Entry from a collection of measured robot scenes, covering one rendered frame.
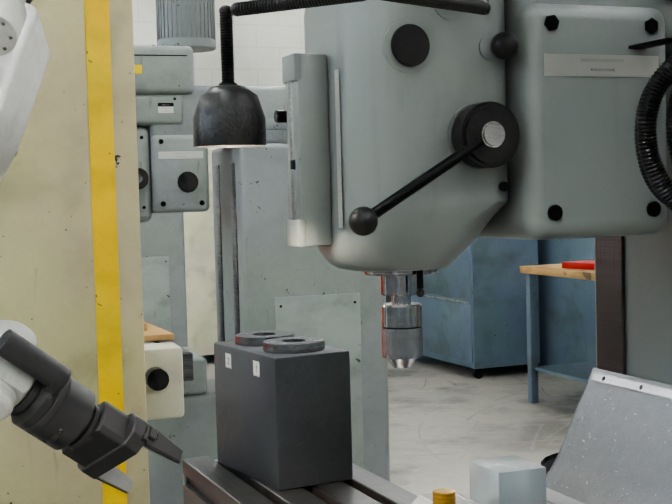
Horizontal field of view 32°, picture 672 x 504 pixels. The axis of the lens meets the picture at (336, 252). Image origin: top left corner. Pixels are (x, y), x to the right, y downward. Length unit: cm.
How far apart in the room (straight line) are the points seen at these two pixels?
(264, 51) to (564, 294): 375
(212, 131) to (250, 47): 970
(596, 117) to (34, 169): 187
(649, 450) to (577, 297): 714
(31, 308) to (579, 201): 189
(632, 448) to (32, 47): 91
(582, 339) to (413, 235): 740
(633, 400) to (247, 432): 55
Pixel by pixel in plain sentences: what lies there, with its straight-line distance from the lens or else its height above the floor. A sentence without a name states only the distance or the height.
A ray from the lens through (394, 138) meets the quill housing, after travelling 125.
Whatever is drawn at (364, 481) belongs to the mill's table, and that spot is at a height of 99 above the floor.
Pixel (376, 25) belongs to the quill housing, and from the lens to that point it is 126.
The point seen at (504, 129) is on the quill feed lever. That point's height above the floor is 146.
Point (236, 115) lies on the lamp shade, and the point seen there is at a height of 148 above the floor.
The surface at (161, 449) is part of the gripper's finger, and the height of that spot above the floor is 107.
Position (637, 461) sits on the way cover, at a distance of 156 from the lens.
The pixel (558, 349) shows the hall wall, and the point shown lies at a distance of 893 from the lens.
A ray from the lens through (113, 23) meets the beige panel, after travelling 304.
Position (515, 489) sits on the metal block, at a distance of 116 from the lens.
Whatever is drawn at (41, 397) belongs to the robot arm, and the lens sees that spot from 154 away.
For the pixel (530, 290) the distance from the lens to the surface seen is 769.
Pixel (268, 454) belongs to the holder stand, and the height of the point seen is 103.
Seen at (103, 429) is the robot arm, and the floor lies 110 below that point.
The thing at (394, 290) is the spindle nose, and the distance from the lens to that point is 134.
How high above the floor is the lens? 140
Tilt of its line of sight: 3 degrees down
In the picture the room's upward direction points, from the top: 2 degrees counter-clockwise
